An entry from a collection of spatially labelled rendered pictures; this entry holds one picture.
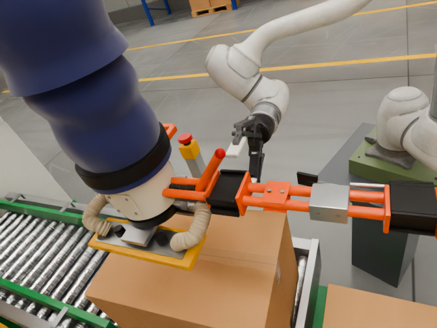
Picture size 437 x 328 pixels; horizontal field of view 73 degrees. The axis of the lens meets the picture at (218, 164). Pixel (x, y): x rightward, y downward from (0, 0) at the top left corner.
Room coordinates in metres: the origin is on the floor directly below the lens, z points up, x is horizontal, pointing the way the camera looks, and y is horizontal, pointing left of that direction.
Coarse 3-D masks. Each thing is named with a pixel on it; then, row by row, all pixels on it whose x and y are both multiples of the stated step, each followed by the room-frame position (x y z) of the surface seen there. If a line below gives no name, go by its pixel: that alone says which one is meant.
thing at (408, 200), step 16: (384, 192) 0.33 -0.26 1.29; (400, 192) 0.32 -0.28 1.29; (416, 192) 0.30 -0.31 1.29; (432, 192) 0.29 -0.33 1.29; (384, 208) 0.30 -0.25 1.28; (400, 208) 0.28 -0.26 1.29; (416, 208) 0.27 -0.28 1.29; (432, 208) 0.26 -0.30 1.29; (384, 224) 0.28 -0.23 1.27; (400, 224) 0.28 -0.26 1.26; (416, 224) 0.27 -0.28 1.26; (432, 224) 0.25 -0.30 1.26
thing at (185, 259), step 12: (120, 228) 0.58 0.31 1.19; (168, 228) 0.55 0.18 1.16; (96, 240) 0.60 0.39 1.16; (108, 240) 0.58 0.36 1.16; (120, 240) 0.57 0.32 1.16; (156, 240) 0.50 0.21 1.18; (168, 240) 0.51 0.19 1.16; (204, 240) 0.48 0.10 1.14; (120, 252) 0.53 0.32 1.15; (132, 252) 0.52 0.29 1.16; (144, 252) 0.50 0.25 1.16; (156, 252) 0.49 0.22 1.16; (168, 252) 0.47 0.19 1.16; (180, 252) 0.46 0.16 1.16; (192, 252) 0.45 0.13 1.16; (168, 264) 0.45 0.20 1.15; (180, 264) 0.43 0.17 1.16; (192, 264) 0.43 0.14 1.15
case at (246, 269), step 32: (224, 224) 0.68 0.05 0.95; (256, 224) 0.63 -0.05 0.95; (288, 224) 0.63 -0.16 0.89; (128, 256) 0.69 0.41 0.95; (224, 256) 0.56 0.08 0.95; (256, 256) 0.52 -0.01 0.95; (288, 256) 0.57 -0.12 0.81; (96, 288) 0.61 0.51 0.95; (128, 288) 0.57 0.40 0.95; (160, 288) 0.53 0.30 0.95; (192, 288) 0.49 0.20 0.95; (224, 288) 0.46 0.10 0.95; (256, 288) 0.42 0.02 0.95; (288, 288) 0.51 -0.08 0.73; (128, 320) 0.55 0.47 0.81; (160, 320) 0.46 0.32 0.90; (192, 320) 0.40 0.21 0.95; (224, 320) 0.37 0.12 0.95; (256, 320) 0.34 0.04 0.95; (288, 320) 0.44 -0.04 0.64
